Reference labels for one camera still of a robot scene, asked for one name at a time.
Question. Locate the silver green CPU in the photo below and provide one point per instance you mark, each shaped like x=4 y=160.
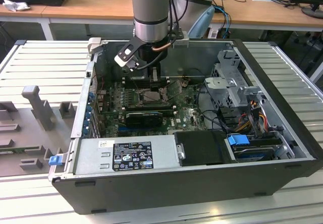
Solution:
x=152 y=96

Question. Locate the wooden desk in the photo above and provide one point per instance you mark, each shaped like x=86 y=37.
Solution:
x=25 y=13
x=101 y=4

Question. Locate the black open PC case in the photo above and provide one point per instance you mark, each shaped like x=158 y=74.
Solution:
x=176 y=191

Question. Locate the silver coin cell battery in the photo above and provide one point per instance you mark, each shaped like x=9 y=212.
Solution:
x=184 y=83

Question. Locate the green motherboard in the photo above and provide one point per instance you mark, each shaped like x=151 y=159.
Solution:
x=181 y=108

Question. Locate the metal drive cage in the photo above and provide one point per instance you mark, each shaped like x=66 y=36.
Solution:
x=222 y=82

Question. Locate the black graphics card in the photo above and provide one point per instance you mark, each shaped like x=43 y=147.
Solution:
x=143 y=120

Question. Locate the pale blue teach pendant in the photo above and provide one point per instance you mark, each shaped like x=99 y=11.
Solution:
x=202 y=22

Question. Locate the grey parts rack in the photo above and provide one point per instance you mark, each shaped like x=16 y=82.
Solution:
x=38 y=133

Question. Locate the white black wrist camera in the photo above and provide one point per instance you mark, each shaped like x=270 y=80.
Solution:
x=125 y=53

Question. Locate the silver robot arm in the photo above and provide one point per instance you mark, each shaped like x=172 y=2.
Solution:
x=151 y=7

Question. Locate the blue release tab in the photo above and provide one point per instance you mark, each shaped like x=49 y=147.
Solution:
x=55 y=161

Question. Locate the CPU socket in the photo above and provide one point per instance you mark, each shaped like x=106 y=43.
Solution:
x=140 y=100

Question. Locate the hard disk blue carrier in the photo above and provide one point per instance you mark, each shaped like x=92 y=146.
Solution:
x=237 y=143

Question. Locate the crumpled white paper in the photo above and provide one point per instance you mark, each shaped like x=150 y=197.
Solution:
x=15 y=5

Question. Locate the black RAM slot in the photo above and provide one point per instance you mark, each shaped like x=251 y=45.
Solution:
x=151 y=104
x=151 y=107
x=128 y=78
x=128 y=83

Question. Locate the silver power supply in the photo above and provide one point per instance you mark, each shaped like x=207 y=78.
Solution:
x=88 y=156

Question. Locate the green RAM stick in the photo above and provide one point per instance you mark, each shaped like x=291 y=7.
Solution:
x=10 y=152

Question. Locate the black plastic shroud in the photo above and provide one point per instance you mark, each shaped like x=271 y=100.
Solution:
x=202 y=145

